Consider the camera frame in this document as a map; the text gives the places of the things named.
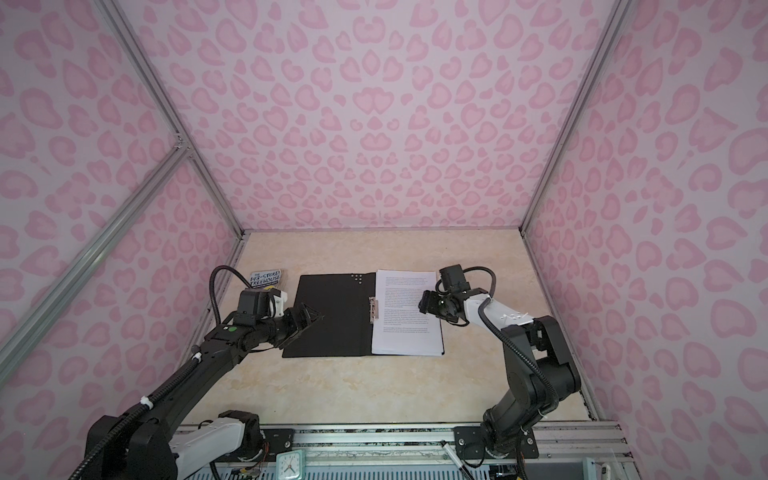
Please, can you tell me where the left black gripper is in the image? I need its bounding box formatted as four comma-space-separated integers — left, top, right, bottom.
257, 301, 322, 347

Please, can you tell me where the white printed sheet back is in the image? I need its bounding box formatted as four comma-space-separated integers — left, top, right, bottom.
371, 270, 445, 357

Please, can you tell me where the black file folder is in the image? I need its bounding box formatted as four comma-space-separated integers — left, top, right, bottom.
281, 271, 446, 359

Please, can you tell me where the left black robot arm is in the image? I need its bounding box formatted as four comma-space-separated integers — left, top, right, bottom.
70, 286, 323, 479

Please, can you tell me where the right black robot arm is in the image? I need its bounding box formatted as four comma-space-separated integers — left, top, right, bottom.
419, 265, 581, 455

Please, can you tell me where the colourful paperback book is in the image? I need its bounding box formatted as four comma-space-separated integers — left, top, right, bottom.
249, 269, 282, 289

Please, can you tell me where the small white desk clock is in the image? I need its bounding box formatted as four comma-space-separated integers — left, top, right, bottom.
275, 450, 306, 480

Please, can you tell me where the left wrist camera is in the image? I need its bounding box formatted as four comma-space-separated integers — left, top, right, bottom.
233, 287, 288, 326

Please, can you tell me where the black pen on rail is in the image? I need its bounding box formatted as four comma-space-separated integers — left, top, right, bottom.
441, 441, 474, 480

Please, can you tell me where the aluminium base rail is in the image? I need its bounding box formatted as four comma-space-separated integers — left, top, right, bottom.
110, 421, 640, 480

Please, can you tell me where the aluminium diagonal frame bar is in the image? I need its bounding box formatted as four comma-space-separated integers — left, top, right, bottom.
1, 141, 188, 385

